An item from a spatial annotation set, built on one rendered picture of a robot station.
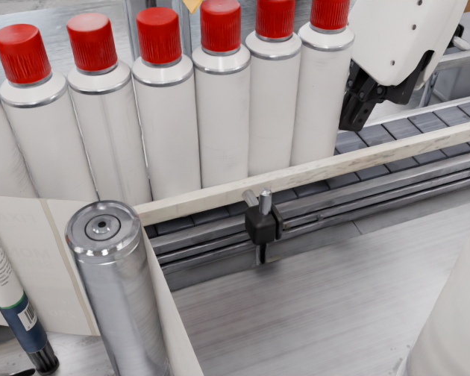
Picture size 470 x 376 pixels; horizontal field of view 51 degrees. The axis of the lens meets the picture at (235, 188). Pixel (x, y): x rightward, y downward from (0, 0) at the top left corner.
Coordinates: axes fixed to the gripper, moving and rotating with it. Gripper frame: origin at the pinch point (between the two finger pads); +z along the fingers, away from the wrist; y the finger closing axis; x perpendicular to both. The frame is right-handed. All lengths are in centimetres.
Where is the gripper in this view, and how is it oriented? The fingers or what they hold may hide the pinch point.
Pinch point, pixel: (353, 111)
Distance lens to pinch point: 55.5
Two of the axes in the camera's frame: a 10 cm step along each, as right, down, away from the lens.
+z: -3.2, 7.6, 5.7
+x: 8.8, 0.2, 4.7
